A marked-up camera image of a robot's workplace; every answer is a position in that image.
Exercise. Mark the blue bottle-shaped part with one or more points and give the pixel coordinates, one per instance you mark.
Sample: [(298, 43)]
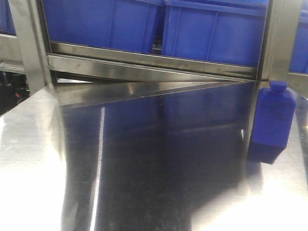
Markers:
[(274, 115)]

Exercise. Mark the stainless steel shelf rack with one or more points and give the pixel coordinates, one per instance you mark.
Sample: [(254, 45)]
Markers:
[(42, 59)]

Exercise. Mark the blue plastic bin left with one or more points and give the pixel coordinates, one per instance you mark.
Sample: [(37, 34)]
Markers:
[(128, 25)]

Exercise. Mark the blue plastic bin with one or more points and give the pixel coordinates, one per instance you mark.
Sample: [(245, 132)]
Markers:
[(217, 31), (128, 25)]

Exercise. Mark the blue plastic bin right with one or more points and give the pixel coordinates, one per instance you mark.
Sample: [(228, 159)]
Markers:
[(217, 31)]

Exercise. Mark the blue bin far right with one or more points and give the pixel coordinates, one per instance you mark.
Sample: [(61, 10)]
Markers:
[(299, 62)]

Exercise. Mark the blue bin far left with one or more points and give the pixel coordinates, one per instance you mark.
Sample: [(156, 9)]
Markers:
[(6, 21)]

